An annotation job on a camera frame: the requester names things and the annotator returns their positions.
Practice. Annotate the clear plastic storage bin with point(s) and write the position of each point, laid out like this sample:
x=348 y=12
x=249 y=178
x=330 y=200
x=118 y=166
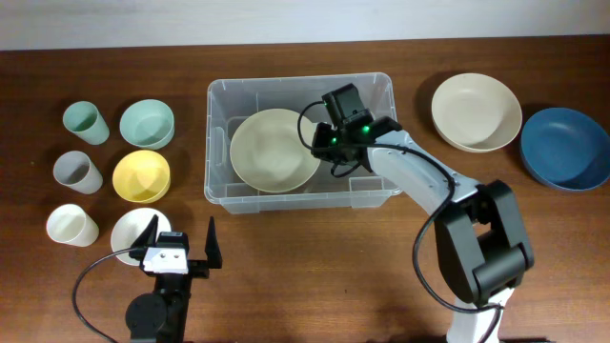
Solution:
x=231 y=101

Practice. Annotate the white plastic bowl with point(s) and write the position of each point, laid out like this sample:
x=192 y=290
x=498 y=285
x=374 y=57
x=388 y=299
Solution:
x=133 y=223

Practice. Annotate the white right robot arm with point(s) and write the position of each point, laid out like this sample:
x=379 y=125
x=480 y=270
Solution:
x=483 y=250

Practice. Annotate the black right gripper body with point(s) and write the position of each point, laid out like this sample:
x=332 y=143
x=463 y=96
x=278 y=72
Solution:
x=326 y=141

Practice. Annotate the white plastic cup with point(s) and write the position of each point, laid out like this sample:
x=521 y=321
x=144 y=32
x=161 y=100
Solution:
x=69 y=224

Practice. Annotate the blue plate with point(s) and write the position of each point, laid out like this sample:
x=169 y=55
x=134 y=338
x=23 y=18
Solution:
x=565 y=149

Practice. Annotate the beige plate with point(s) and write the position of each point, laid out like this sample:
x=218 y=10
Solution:
x=269 y=151
x=476 y=113

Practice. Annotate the green plastic bowl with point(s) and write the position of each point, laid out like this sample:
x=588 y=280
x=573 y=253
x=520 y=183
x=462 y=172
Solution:
x=148 y=124

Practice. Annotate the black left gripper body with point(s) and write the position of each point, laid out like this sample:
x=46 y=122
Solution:
x=182 y=282

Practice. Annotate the grey plastic cup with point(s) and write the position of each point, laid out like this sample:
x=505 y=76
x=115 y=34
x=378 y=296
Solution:
x=75 y=170

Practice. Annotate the green plastic cup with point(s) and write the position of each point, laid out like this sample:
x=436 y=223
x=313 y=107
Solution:
x=84 y=120

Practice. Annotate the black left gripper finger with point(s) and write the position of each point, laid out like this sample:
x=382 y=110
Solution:
x=148 y=236
x=212 y=249

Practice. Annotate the yellow plastic bowl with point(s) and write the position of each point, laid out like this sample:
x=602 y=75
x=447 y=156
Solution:
x=142 y=177

